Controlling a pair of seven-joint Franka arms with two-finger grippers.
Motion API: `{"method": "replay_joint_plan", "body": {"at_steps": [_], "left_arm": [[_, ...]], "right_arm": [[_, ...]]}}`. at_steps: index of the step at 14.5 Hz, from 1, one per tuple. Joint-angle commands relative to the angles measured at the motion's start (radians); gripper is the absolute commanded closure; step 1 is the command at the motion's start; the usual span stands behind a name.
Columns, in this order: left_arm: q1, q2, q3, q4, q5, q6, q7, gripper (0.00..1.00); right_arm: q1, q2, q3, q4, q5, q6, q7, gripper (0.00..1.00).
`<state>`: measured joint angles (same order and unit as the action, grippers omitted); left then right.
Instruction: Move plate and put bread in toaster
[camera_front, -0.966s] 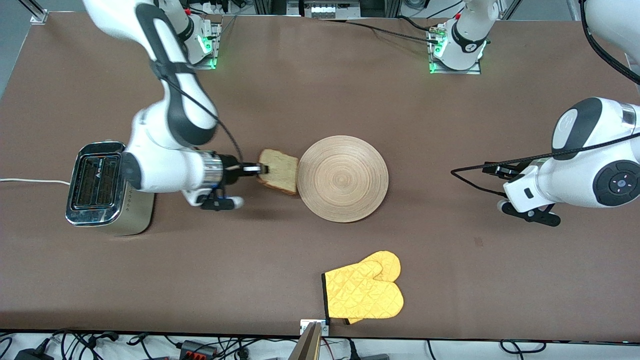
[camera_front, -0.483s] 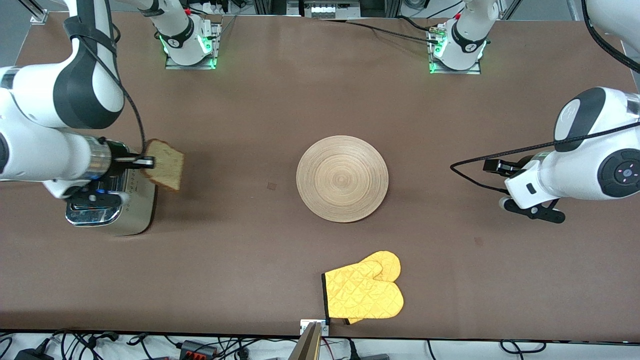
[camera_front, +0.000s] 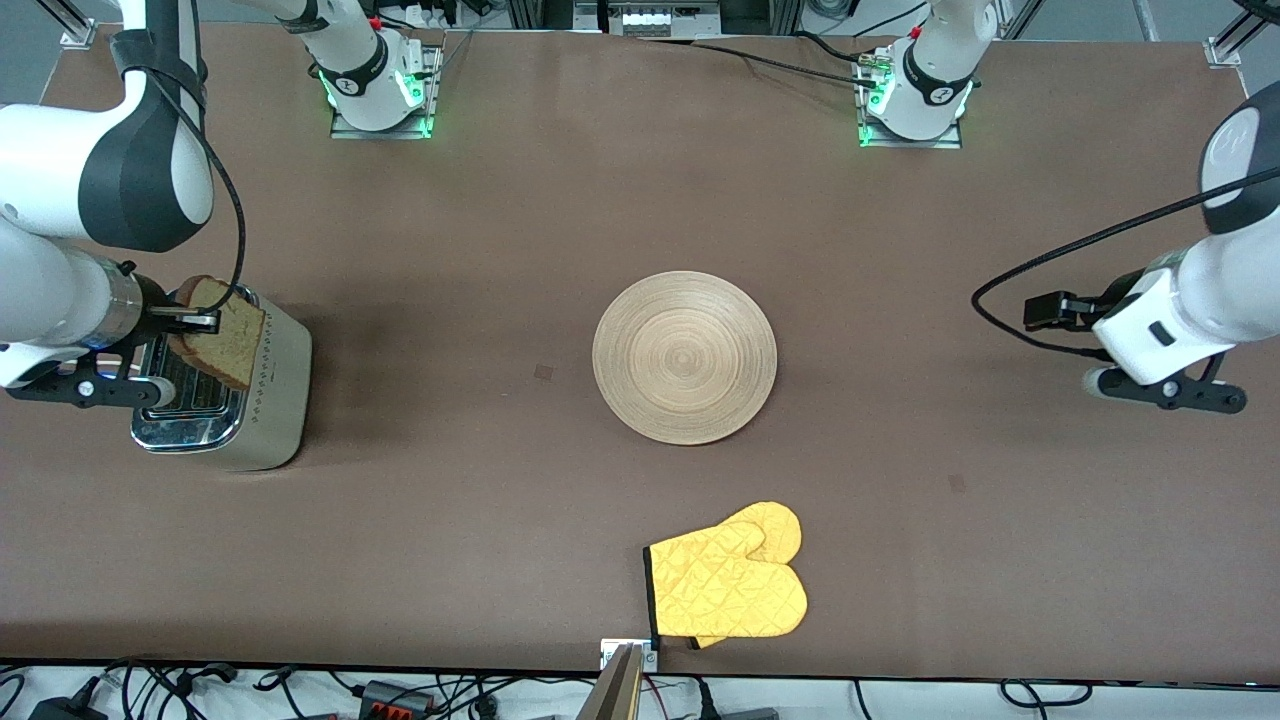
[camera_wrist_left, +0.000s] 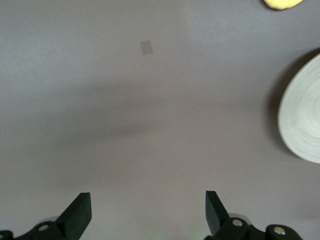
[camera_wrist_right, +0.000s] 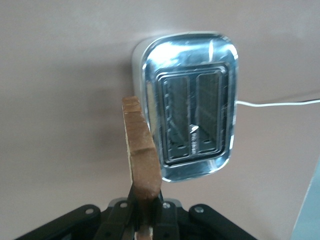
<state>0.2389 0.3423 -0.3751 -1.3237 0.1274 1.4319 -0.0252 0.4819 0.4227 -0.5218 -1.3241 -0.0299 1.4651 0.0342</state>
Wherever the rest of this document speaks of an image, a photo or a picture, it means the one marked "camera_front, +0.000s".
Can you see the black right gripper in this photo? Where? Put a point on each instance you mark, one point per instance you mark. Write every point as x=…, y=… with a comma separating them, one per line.
x=158, y=299

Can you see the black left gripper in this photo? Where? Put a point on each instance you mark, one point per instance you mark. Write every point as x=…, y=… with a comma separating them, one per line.
x=1112, y=297

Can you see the brown bread slice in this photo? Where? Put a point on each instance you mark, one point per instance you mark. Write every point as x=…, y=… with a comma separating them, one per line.
x=235, y=345

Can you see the round wooden plate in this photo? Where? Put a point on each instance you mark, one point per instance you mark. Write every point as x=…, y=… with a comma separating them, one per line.
x=685, y=358

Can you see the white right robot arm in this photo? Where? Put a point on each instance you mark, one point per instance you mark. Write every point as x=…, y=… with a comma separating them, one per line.
x=50, y=300

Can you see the silver two-slot toaster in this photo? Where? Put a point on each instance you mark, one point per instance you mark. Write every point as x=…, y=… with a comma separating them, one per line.
x=270, y=420

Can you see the yellow quilted oven mitt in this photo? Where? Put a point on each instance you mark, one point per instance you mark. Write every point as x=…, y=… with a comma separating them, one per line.
x=780, y=525
x=720, y=590

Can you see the black power adapter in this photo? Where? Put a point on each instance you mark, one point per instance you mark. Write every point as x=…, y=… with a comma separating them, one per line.
x=65, y=711

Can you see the black and red connector block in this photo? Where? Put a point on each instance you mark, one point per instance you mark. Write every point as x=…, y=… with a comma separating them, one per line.
x=395, y=697

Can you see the white power strip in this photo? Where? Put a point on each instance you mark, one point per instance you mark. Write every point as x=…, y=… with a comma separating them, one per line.
x=650, y=20

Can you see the black plug box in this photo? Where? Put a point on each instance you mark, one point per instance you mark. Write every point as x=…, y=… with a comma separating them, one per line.
x=740, y=714

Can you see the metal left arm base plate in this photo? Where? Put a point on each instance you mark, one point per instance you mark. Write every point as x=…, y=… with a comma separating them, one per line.
x=950, y=135

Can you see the metal table corner bracket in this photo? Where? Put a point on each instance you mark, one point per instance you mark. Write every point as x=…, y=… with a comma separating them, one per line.
x=78, y=36
x=1224, y=52

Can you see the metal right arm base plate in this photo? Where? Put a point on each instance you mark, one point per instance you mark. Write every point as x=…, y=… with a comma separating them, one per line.
x=425, y=100

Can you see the small metal edge bracket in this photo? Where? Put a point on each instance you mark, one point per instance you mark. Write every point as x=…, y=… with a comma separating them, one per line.
x=608, y=655

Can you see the aluminium camera mount beam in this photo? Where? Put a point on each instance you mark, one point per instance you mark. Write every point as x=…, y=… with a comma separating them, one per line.
x=615, y=695

